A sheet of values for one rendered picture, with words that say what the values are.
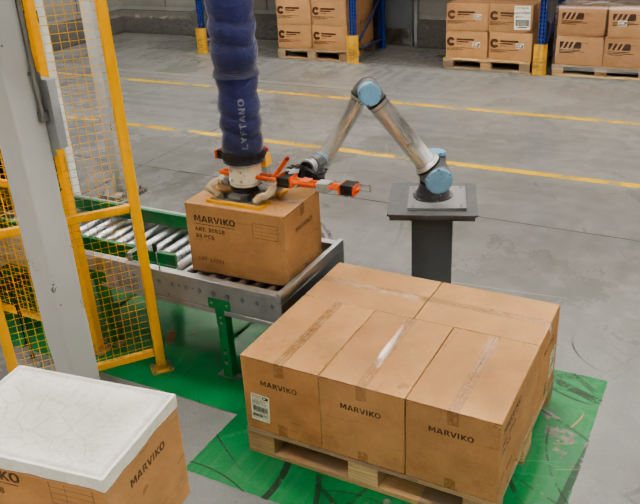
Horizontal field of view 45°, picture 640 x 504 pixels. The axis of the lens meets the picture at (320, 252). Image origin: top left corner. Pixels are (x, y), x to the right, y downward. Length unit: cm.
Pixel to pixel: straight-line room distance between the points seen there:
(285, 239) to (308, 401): 88
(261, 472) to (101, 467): 153
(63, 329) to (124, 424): 137
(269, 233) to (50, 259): 107
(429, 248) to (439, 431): 158
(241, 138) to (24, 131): 108
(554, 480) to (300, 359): 125
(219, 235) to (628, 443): 225
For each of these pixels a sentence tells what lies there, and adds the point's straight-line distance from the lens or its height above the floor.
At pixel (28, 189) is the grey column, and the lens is 344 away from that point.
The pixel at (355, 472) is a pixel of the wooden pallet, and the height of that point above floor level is 7.
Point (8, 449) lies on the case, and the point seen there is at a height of 102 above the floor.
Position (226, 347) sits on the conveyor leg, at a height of 20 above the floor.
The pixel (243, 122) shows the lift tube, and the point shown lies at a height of 138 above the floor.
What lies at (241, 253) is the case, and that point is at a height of 70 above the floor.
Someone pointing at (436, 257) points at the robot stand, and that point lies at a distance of 455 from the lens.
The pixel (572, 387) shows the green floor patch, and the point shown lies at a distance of 427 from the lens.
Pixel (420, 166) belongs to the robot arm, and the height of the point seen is 103.
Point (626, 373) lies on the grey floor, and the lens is 445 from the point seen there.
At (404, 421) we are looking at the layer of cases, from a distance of 326.
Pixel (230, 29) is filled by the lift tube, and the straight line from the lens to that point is 377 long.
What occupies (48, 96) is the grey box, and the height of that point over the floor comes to 170.
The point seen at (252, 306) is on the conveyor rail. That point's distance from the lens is 396.
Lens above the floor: 245
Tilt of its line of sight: 26 degrees down
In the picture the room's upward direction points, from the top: 3 degrees counter-clockwise
